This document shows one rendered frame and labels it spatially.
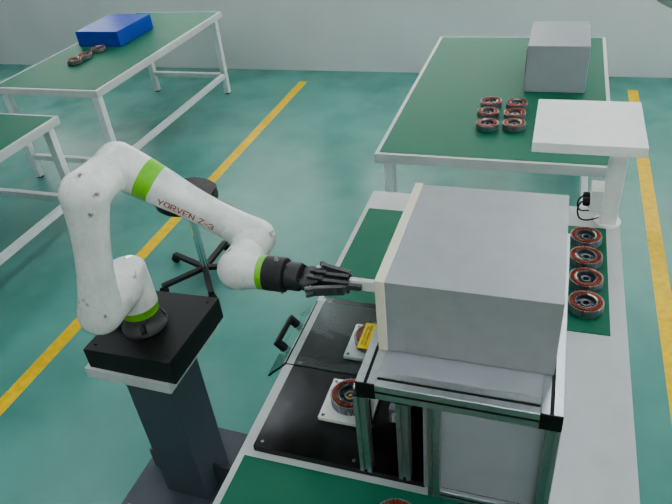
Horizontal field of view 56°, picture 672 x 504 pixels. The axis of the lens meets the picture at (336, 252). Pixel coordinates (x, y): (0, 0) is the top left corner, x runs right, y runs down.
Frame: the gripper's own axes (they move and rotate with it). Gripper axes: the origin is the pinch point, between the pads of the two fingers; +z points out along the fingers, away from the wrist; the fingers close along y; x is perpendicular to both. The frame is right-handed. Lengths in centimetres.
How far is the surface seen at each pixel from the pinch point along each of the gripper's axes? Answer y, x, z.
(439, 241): -3.0, 13.2, 18.4
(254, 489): 35, -43, -22
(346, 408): 9.1, -36.9, -4.9
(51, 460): 0, -118, -147
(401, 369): 19.6, -7.0, 13.9
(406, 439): 24.1, -25.4, 15.5
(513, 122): -191, -41, 23
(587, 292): -58, -40, 57
